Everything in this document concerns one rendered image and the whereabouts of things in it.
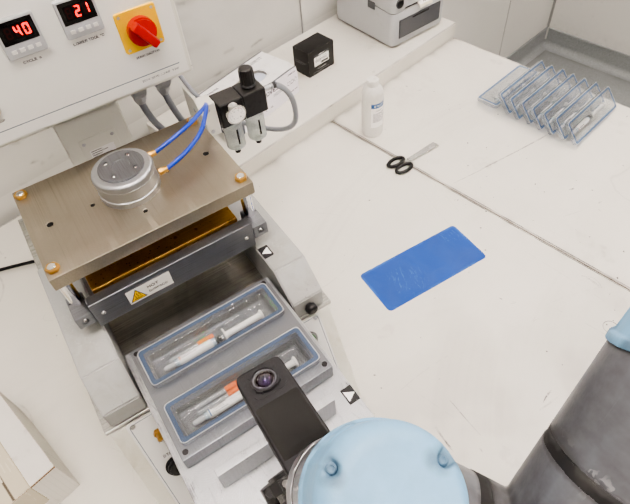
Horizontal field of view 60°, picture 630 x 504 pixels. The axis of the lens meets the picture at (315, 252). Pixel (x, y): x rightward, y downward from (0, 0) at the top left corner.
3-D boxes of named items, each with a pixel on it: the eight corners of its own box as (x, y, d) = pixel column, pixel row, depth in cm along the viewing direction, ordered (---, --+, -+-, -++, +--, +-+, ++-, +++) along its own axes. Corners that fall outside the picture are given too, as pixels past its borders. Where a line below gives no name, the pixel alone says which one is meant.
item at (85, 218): (31, 212, 83) (-15, 145, 72) (212, 131, 92) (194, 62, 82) (80, 323, 69) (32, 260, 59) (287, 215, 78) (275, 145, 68)
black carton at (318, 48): (294, 69, 142) (291, 45, 137) (319, 55, 145) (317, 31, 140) (309, 78, 139) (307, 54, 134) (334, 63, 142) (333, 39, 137)
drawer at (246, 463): (133, 369, 74) (112, 340, 68) (271, 291, 81) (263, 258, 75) (232, 575, 58) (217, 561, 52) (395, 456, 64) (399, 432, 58)
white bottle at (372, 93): (357, 134, 131) (357, 82, 119) (367, 122, 133) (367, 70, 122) (376, 140, 129) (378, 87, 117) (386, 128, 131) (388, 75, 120)
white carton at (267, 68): (201, 122, 131) (193, 96, 125) (264, 76, 141) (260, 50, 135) (237, 140, 125) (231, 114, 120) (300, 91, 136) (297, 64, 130)
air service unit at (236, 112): (205, 158, 95) (183, 84, 83) (276, 125, 99) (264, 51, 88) (218, 174, 92) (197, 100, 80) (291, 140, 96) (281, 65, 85)
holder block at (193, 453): (135, 361, 71) (128, 352, 69) (267, 287, 77) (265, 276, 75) (188, 469, 61) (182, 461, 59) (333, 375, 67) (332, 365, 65)
